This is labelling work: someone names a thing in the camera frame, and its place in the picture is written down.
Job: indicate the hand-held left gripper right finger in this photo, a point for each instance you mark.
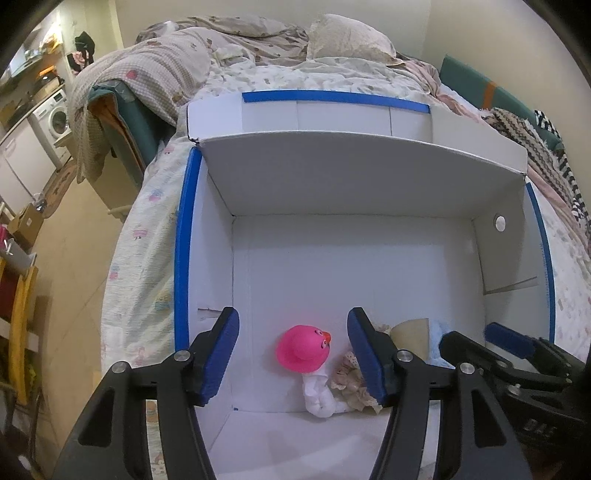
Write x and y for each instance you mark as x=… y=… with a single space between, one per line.
x=364 y=350

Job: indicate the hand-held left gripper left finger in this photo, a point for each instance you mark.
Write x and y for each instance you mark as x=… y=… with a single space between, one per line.
x=219 y=355

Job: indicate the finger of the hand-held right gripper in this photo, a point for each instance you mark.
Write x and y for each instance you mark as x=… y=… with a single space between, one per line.
x=508 y=339
x=466 y=348

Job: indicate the light blue cloth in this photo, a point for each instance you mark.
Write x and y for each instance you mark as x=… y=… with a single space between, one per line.
x=438 y=341

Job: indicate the beige lace doll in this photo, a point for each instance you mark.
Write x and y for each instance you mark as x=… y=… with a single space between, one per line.
x=351 y=383

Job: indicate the small beige soft toy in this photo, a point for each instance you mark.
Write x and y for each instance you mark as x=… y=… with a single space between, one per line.
x=411 y=337

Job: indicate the pink hat white doll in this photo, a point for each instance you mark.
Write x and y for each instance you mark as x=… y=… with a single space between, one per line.
x=302 y=346

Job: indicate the blue and white cardboard box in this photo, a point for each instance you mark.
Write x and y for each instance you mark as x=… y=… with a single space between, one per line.
x=351 y=258

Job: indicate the cream wooden bedstead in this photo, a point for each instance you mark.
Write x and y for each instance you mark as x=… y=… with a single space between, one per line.
x=115 y=198

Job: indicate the yellow wooden rack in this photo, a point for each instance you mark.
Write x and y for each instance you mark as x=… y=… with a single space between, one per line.
x=21 y=323

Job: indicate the patterned knit blanket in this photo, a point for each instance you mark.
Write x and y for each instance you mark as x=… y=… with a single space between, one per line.
x=521 y=134

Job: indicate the brown cardboard box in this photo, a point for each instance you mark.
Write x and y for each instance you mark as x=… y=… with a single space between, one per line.
x=27 y=224

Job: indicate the brown floor mat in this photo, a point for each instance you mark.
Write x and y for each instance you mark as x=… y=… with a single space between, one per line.
x=57 y=184

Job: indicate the teal padded headboard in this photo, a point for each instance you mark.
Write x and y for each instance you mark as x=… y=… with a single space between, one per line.
x=466 y=81

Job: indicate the pink blanket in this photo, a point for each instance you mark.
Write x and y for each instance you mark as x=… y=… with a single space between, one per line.
x=438 y=85

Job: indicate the white kitchen cabinet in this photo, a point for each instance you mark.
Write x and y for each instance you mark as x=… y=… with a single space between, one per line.
x=21 y=166

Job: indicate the white washing machine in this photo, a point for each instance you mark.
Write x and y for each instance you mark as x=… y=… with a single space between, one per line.
x=55 y=122

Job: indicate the checked grey quilt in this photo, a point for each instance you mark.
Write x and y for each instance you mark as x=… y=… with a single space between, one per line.
x=152 y=69

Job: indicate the beige patterned pillow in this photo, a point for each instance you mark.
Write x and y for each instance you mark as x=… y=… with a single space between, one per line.
x=351 y=37

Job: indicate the pink hanging garment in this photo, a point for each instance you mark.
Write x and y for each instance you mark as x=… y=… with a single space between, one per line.
x=77 y=61

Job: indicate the black hanging garment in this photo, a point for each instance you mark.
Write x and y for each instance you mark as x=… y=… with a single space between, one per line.
x=84 y=46

